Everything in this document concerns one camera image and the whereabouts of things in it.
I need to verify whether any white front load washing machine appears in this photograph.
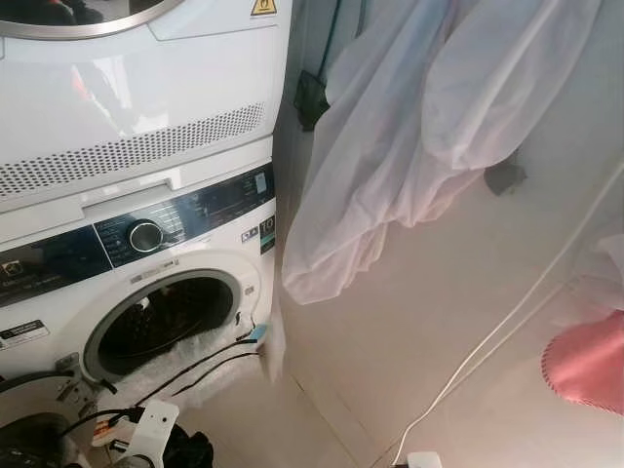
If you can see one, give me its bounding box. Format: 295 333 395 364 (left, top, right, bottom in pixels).
0 161 284 430

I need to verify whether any pink towel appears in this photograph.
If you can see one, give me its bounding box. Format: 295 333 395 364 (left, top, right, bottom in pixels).
541 309 624 416

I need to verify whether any silver washer control knob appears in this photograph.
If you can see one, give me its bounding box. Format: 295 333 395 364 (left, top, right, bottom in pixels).
128 218 166 255

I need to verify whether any white power plug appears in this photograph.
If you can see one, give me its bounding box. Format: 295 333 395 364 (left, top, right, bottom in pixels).
405 450 446 468

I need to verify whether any white laundry bag blue zipper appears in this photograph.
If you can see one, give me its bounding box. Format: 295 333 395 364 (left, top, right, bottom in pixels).
565 232 624 319

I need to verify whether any long white sheer laundry bag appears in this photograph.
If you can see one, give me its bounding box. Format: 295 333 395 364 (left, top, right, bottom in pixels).
281 0 518 306

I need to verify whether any white tumble dryer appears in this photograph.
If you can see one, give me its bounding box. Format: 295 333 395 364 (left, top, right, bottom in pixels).
0 0 293 217

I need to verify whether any round silver rim dryer door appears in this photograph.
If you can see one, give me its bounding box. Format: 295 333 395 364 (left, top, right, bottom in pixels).
0 0 186 42

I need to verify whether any short white sheer laundry bag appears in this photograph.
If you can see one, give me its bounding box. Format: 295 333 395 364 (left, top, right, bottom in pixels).
421 0 603 173

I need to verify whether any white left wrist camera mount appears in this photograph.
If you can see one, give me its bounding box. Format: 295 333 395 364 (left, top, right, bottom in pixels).
115 398 182 468

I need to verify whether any black cable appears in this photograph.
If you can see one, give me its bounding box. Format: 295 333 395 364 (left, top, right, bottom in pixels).
168 349 264 398
112 331 259 401

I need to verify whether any white power cable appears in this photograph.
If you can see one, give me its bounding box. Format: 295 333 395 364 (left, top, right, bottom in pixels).
390 168 624 467

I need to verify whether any grey wall hook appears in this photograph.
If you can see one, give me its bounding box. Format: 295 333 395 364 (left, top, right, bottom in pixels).
484 160 529 197

